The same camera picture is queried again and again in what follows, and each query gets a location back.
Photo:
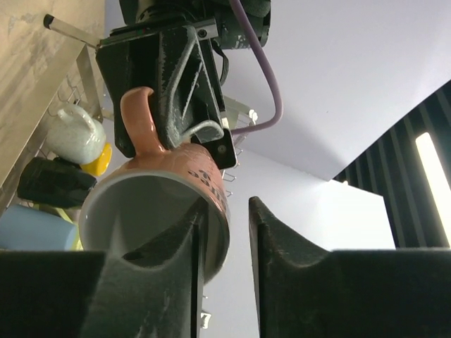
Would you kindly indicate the yellow mug black handle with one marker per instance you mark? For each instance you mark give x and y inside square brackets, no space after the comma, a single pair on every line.
[99,166]

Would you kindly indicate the steel two-tier dish rack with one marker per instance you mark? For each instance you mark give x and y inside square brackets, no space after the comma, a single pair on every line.
[71,81]

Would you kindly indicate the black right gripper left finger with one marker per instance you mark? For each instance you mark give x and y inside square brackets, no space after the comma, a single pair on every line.
[155,291]

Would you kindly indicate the black mug cream inside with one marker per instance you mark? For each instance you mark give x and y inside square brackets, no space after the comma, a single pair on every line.
[53,183]

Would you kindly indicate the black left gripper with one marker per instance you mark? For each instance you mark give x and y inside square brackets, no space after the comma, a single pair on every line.
[186,105]

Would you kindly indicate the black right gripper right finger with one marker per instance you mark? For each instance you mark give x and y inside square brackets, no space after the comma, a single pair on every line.
[303,290]

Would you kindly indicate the light green mug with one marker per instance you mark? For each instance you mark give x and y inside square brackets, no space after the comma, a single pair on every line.
[77,245]

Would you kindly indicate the terracotta mug white inside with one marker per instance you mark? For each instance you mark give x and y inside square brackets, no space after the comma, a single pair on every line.
[152,191]

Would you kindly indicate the blue cup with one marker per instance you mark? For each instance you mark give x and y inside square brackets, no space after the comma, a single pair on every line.
[28,229]

